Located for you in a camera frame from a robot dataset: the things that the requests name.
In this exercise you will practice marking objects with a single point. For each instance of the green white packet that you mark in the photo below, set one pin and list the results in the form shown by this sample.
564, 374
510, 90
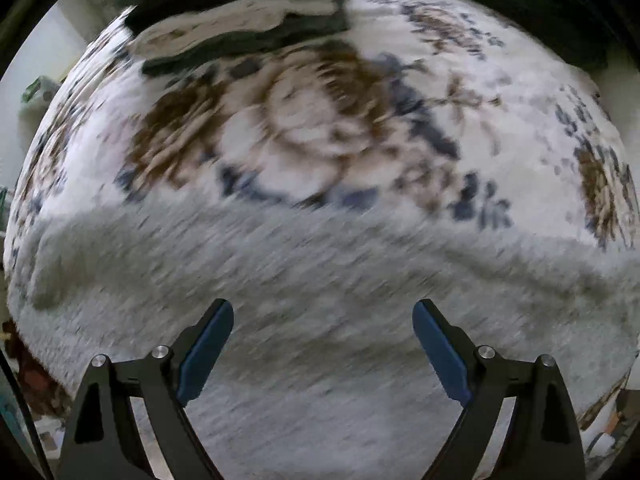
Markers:
40, 89

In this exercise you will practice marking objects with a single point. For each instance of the grey fleece pants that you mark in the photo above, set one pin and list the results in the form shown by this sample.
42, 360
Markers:
320, 270

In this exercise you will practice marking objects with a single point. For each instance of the dark green folded cloth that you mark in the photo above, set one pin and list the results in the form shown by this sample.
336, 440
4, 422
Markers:
240, 42

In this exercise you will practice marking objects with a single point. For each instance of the beige folded cloth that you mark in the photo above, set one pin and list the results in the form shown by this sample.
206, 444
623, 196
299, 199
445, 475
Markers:
225, 20

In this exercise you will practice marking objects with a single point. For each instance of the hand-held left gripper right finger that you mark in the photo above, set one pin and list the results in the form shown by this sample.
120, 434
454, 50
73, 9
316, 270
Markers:
440, 345

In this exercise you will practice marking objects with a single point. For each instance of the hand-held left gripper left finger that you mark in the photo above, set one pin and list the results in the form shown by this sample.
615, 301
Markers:
207, 345

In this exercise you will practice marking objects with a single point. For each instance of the floral printed blanket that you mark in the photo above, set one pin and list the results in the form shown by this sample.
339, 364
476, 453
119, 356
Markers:
320, 125

